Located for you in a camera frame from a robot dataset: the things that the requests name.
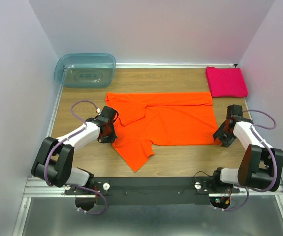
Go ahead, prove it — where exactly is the teal plastic basin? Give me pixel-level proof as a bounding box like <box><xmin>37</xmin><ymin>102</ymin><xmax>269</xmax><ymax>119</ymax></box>
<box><xmin>54</xmin><ymin>53</ymin><xmax>116</xmax><ymax>88</ymax></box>

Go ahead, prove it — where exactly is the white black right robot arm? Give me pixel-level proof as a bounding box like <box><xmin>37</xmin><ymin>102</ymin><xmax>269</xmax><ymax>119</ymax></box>
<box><xmin>210</xmin><ymin>105</ymin><xmax>283</xmax><ymax>193</ymax></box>

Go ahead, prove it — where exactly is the orange t shirt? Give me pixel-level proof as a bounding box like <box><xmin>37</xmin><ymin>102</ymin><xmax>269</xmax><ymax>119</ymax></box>
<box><xmin>105</xmin><ymin>92</ymin><xmax>219</xmax><ymax>172</ymax></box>

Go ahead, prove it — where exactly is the folded pink t shirt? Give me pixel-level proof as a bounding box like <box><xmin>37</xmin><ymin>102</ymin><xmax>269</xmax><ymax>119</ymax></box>
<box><xmin>206</xmin><ymin>67</ymin><xmax>248</xmax><ymax>98</ymax></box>

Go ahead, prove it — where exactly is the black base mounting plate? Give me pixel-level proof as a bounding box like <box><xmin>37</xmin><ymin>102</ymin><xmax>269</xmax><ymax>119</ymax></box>
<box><xmin>65</xmin><ymin>176</ymin><xmax>240</xmax><ymax>210</ymax></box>

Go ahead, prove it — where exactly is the aluminium frame rail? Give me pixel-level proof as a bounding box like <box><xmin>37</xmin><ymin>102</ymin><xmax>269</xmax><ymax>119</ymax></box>
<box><xmin>23</xmin><ymin>177</ymin><xmax>283</xmax><ymax>198</ymax></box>

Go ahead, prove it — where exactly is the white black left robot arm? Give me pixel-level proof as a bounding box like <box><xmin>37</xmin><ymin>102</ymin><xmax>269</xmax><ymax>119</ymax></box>
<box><xmin>31</xmin><ymin>106</ymin><xmax>119</xmax><ymax>194</ymax></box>

